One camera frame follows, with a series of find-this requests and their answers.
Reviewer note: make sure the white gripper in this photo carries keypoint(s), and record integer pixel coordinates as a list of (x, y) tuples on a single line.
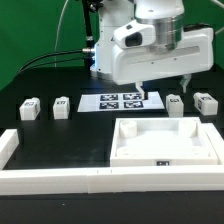
[(135, 60)]

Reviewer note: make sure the white square tabletop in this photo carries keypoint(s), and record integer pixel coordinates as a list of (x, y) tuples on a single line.
[(161, 142)]

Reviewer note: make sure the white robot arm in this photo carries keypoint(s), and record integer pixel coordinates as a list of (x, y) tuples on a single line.
[(165, 15)]

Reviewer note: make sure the paper sheet with markers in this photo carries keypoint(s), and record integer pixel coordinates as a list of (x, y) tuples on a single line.
[(119, 102)]

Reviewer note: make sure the black pole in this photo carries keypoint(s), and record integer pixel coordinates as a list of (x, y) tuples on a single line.
[(88, 29)]

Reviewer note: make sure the white U-shaped fence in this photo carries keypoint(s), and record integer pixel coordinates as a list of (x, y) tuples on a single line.
[(110, 179)]

